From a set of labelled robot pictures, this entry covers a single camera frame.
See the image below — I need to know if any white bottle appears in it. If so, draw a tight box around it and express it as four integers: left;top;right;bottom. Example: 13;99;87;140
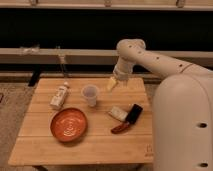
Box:
50;82;69;110

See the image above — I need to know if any wooden table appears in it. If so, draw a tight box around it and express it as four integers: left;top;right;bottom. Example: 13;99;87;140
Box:
7;77;155;167

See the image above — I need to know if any orange ceramic bowl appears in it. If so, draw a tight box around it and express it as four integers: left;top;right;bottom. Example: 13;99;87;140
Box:
50;108;88;142

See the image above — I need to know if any grey horizontal beam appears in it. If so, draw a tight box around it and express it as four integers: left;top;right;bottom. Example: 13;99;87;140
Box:
0;48;213;67

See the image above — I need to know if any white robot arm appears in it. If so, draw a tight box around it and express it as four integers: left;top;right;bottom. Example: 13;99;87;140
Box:
113;39;213;171

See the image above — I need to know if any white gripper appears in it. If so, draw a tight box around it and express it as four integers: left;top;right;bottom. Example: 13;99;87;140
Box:
107;66;129;91

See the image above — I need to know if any white folded cloth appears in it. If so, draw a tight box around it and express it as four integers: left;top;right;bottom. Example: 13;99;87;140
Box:
109;106;128;122

